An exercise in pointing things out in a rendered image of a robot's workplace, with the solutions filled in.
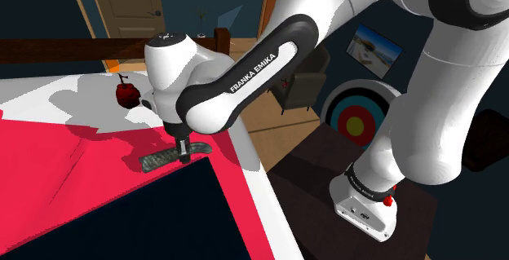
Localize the dark grey flat remote control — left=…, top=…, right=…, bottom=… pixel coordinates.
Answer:
left=138, top=141, right=213, bottom=174

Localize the dark red apple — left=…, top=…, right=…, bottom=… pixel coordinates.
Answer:
left=115, top=73, right=143, bottom=110

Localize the small potted plant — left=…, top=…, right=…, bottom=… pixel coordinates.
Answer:
left=195, top=7, right=209, bottom=40

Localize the dark brown armchair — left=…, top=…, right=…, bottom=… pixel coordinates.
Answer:
left=269, top=43, right=331, bottom=116

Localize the brown panelled door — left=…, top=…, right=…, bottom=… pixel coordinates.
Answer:
left=85, top=0, right=166, bottom=40

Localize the dark brown robot stand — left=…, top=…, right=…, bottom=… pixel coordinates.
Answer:
left=265, top=121, right=439, bottom=260

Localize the round archery target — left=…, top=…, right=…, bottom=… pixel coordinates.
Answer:
left=319, top=78, right=403, bottom=152

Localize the beach wall picture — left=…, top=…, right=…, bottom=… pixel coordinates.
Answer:
left=345, top=23, right=405, bottom=81

